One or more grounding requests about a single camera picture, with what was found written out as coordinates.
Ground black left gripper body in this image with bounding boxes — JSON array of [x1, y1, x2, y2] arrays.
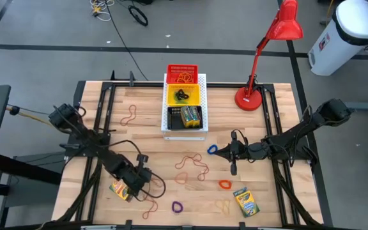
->
[[116, 154, 153, 196]]

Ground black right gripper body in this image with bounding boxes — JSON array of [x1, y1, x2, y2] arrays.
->
[[230, 130, 268, 176]]

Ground yellow Crayola crayon box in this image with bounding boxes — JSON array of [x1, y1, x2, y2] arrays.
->
[[109, 178, 134, 203]]

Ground long red rubber band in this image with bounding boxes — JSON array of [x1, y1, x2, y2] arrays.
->
[[174, 153, 210, 182]]

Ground black plastic basket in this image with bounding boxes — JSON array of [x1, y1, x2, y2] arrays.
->
[[166, 105, 203, 131]]

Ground yellow plastic basket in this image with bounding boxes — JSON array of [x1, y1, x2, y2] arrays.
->
[[167, 84, 202, 107]]

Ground red plastic basket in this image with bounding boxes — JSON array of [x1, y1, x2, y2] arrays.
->
[[167, 64, 200, 86]]

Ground red desk lamp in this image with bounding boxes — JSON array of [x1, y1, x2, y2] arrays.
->
[[234, 0, 305, 112]]

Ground purple coil wristband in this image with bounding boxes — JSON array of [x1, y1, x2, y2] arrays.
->
[[171, 200, 184, 214]]

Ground pale orange rubber band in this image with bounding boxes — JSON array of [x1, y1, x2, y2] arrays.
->
[[214, 197, 232, 215]]

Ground green Crayola pencil box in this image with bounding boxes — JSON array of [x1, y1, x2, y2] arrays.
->
[[233, 187, 261, 219]]

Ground white trash bin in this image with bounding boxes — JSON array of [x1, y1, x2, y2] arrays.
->
[[307, 0, 368, 77]]

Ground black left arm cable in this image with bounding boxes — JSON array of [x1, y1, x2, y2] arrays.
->
[[107, 139, 167, 199]]

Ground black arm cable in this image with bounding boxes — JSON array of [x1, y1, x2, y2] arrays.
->
[[234, 128, 249, 145], [107, 139, 167, 199]]

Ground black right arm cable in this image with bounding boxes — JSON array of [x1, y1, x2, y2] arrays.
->
[[234, 128, 249, 145]]

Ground black aluminium rig frame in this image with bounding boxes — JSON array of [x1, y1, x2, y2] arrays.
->
[[53, 70, 325, 230]]

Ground yellow cable black knob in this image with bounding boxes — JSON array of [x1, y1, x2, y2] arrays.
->
[[5, 104, 54, 127]]

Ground long black cable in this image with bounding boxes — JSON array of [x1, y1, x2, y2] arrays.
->
[[105, 0, 149, 81]]

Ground black coiled cable loop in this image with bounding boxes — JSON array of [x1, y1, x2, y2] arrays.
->
[[128, 4, 149, 27]]

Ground white and yellow cables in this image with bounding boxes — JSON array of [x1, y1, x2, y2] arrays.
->
[[89, 0, 113, 22]]

